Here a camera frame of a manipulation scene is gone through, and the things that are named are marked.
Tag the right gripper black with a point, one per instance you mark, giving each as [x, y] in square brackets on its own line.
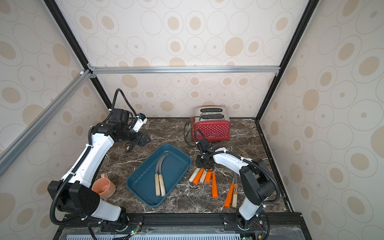
[202, 161]

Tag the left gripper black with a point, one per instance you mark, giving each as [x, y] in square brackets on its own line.
[139, 140]

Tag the orange handle sickle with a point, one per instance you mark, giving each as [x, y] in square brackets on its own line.
[214, 186]
[208, 177]
[199, 173]
[228, 202]

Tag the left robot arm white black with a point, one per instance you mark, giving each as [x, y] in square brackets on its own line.
[73, 197]

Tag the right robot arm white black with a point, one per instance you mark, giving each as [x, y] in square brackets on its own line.
[259, 186]

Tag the teal rectangular storage tray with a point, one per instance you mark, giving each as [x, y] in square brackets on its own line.
[142, 181]

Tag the red polka dot toaster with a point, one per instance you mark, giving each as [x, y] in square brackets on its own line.
[213, 121]

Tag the pink plastic cup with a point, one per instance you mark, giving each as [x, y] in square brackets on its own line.
[104, 187]

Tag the horizontal aluminium bar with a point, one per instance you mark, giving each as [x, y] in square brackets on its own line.
[186, 70]

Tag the left diagonal aluminium bar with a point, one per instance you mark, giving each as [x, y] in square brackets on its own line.
[28, 135]

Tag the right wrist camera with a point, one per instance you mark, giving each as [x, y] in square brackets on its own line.
[204, 146]

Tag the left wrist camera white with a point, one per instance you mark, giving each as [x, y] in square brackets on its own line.
[139, 121]

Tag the wooden handle sickle labelled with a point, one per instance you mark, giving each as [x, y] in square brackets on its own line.
[235, 191]

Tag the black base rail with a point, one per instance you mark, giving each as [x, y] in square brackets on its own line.
[222, 226]

